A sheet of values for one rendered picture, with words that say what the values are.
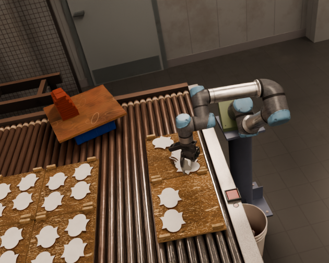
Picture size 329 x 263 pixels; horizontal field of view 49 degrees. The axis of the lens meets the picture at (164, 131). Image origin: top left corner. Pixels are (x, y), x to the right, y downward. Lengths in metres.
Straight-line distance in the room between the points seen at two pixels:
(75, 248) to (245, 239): 0.85
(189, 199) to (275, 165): 1.63
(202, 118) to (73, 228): 0.91
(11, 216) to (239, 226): 1.29
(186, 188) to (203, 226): 0.28
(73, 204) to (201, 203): 0.74
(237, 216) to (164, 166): 0.56
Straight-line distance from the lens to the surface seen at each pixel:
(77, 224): 2.05
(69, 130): 2.56
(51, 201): 2.24
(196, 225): 1.89
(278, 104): 1.89
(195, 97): 1.80
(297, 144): 3.72
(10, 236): 2.19
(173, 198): 2.00
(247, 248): 1.83
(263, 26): 5.40
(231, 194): 2.01
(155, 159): 2.26
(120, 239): 1.94
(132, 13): 4.79
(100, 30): 4.84
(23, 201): 2.33
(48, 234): 2.08
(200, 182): 2.07
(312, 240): 3.01
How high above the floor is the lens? 2.45
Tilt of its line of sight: 38 degrees down
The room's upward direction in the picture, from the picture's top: 12 degrees counter-clockwise
